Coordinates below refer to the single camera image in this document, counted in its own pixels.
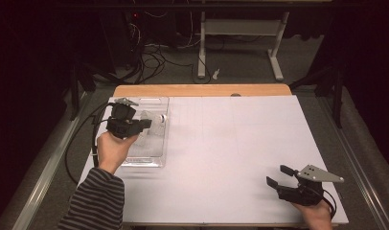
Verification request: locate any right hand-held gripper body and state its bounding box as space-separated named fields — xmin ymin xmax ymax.
xmin=276 ymin=164 xmax=345 ymax=207

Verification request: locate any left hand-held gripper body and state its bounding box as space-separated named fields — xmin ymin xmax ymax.
xmin=105 ymin=97 xmax=145 ymax=140

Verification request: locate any clear plastic tray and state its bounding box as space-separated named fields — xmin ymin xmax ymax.
xmin=119 ymin=97 xmax=171 ymax=168

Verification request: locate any person's left hand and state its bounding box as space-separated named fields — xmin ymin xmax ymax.
xmin=96 ymin=131 xmax=139 ymax=175

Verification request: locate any person's right hand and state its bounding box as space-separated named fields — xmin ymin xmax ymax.
xmin=292 ymin=200 xmax=333 ymax=230

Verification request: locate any black tripod stand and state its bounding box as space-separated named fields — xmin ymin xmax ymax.
xmin=289 ymin=60 xmax=345 ymax=128
xmin=67 ymin=60 xmax=98 ymax=122

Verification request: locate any white table mat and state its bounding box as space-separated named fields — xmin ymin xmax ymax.
xmin=64 ymin=95 xmax=350 ymax=225

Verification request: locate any dark computer tower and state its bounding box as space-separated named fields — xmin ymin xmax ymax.
xmin=98 ymin=11 xmax=146 ymax=70

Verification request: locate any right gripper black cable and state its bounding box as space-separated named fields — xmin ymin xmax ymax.
xmin=322 ymin=190 xmax=338 ymax=220

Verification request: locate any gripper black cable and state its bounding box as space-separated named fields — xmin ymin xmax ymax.
xmin=322 ymin=190 xmax=338 ymax=220
xmin=91 ymin=102 xmax=115 ymax=168

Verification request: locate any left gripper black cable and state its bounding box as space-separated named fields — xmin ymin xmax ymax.
xmin=91 ymin=102 xmax=115 ymax=168

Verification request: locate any metal floor rail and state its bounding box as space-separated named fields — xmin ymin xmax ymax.
xmin=11 ymin=92 xmax=95 ymax=230
xmin=316 ymin=95 xmax=389 ymax=230

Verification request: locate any bundle of floor cables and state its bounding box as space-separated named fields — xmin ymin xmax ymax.
xmin=128 ymin=11 xmax=213 ymax=84

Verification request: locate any long black floor cable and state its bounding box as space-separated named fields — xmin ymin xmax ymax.
xmin=64 ymin=101 xmax=109 ymax=185

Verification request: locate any white metal stand frame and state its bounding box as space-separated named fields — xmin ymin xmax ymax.
xmin=196 ymin=11 xmax=290 ymax=81

